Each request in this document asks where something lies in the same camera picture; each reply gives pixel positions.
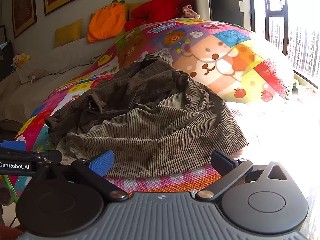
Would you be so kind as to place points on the rust brown fuzzy cloth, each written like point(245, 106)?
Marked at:
point(10, 233)

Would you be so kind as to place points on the yellow cushion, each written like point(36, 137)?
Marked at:
point(135, 8)
point(68, 33)

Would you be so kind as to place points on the small yellow plush toy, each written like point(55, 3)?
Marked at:
point(20, 61)

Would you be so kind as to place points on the orange pumpkin plush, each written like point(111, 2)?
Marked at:
point(107, 22)

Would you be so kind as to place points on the dark screen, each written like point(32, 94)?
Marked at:
point(5, 60)

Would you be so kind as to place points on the white sofa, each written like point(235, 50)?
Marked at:
point(50, 60)

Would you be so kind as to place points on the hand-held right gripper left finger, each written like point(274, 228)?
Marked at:
point(101, 163)

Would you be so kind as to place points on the red plush toy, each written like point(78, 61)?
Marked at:
point(155, 11)

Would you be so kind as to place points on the pink soft toy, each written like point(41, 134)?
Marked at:
point(190, 11)

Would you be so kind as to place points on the small beige plush toy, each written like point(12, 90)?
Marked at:
point(36, 77)

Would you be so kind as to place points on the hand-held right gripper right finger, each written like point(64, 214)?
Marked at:
point(222, 162)

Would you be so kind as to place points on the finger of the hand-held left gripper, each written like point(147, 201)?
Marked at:
point(13, 145)

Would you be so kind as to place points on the colourful printed blanket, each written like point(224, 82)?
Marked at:
point(212, 55)

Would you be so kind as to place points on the black window frame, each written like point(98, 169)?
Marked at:
point(275, 13)

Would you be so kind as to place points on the grey brown plush toy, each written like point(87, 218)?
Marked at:
point(6, 195)

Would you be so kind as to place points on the white plant pot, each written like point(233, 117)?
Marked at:
point(305, 93)

